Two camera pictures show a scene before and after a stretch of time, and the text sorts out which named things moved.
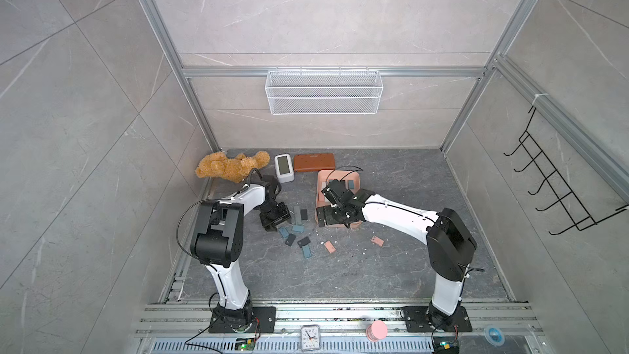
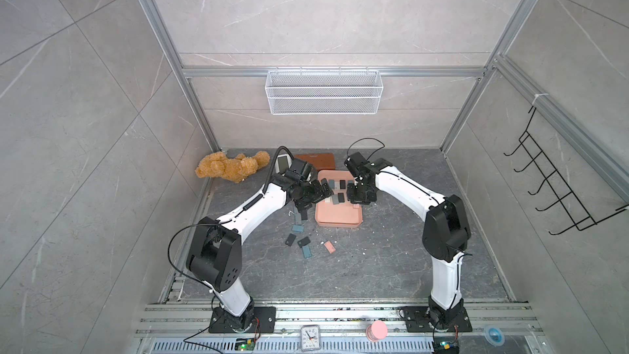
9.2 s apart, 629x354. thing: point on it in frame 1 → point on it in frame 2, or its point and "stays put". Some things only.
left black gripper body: (275, 215) → (313, 194)
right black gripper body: (333, 215) → (358, 195)
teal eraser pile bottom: (307, 251) stays put
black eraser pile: (290, 239) stays put
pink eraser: (329, 247) stays put
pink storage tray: (334, 206) stays put
